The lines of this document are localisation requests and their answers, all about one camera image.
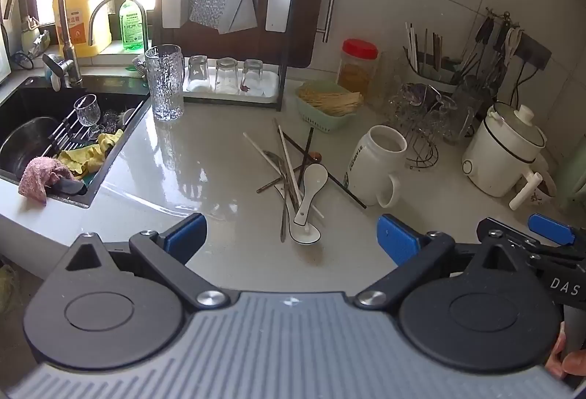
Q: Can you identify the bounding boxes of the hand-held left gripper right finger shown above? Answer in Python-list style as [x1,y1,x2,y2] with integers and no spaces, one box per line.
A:
[355,213,527,310]

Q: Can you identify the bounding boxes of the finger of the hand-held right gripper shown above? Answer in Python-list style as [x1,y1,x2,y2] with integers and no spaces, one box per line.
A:
[476,218,542,261]
[528,213,586,248]

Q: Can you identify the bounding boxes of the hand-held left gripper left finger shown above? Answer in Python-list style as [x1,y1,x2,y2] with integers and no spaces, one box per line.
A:
[59,213,232,310]

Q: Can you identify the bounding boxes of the white ceramic mug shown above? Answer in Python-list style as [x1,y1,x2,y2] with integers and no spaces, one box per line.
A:
[344,125,408,208]

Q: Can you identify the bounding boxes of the white ceramic spoon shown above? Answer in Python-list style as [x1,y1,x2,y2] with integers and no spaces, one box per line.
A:
[288,163,329,244]

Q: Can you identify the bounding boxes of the knife with grey handle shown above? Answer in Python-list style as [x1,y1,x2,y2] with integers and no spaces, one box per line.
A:
[268,151,299,243]

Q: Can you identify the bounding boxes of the small brown spoon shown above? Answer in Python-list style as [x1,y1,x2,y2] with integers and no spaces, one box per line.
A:
[256,152,322,193]

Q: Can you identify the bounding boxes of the wooden chopsticks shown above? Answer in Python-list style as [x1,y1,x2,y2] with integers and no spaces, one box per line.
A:
[242,132,326,219]

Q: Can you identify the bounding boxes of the white chopstick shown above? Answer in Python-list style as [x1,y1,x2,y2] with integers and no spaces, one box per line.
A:
[278,124,303,204]

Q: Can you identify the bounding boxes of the hanging kitchen utensils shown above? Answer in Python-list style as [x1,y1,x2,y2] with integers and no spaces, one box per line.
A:
[458,12,523,107]

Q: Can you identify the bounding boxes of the person's right hand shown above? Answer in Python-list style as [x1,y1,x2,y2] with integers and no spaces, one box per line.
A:
[547,320,586,381]

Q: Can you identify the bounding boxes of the light green appliance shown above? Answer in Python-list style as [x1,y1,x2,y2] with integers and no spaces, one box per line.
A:
[547,143,586,210]

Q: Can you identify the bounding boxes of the white electric pot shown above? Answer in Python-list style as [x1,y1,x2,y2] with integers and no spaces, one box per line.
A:
[461,102,557,211]

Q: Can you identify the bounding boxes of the yellow cloth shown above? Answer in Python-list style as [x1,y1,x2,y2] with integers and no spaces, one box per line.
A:
[57,129,124,180]

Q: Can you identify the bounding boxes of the cut glass cup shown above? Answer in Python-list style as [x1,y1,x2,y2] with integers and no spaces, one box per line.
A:
[393,83,431,125]
[426,92,459,135]

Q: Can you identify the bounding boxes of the green plastic basket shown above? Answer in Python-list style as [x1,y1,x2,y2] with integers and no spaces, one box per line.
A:
[295,81,363,135]

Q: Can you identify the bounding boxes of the steel wool scrubber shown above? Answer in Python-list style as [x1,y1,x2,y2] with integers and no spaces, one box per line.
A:
[97,107,125,130]

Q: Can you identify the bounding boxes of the bundle of bamboo sticks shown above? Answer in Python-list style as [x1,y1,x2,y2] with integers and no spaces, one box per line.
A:
[297,91,362,115]

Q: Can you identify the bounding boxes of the textured glass pitcher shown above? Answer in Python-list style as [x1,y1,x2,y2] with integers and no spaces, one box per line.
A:
[145,44,186,122]

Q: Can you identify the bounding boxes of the pink cloth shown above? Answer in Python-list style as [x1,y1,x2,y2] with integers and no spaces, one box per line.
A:
[18,156,74,205]

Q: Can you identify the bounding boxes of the small wine glass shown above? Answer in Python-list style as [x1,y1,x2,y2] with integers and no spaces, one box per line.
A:
[73,94,101,138]

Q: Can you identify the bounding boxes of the textured glass mug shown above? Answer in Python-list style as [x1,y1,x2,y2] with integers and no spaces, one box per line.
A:
[375,51,409,107]

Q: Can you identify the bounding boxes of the clear drinking glass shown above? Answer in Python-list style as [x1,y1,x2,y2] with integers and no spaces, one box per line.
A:
[187,55,209,91]
[242,59,264,94]
[215,58,239,93]

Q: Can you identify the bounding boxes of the green chopstick holder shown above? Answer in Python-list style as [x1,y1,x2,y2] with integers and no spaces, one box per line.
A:
[407,55,463,89]

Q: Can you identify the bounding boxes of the red lid plastic jar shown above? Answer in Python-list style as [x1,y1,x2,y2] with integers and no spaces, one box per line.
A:
[338,38,379,100]

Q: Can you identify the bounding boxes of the white drip tray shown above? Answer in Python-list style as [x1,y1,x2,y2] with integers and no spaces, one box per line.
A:
[183,60,281,100]

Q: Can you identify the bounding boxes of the steel basin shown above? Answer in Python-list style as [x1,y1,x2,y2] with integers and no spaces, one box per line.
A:
[0,116,60,180]

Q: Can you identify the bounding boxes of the bunch of assorted chopsticks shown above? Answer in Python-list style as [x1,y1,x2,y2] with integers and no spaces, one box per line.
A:
[404,21,446,72]

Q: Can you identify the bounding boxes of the black metal dish rack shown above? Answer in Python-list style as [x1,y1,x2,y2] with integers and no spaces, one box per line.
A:
[151,0,296,112]

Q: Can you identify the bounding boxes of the black kitchen sink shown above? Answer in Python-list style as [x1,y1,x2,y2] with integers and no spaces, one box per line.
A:
[0,76,152,210]

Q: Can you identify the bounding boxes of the green dish soap bottle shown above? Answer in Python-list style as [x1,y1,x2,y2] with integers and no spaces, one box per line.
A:
[119,0,147,52]

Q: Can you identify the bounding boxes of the white rack holder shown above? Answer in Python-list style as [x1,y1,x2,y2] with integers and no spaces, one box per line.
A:
[160,0,190,27]
[266,0,294,32]

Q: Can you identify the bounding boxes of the yellow detergent jug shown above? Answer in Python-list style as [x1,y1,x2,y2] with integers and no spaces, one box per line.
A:
[52,0,113,57]

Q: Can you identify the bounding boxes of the brown wooden cutting board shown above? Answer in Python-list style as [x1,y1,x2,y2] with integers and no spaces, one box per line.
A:
[153,0,337,70]

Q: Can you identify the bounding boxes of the tall steel faucet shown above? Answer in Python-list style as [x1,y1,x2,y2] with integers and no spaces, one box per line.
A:
[4,0,84,89]

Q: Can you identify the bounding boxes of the wire cup rack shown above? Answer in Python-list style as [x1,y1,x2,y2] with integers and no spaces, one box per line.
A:
[389,83,459,169]

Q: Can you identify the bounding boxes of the handled textured glass jug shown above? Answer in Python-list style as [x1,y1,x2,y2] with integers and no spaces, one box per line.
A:
[451,78,480,144]

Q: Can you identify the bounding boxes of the black power cable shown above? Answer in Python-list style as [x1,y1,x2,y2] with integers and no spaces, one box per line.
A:
[512,58,528,107]

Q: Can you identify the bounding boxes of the black wall hook rail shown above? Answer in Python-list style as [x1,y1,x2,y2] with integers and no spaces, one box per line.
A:
[483,7,553,71]

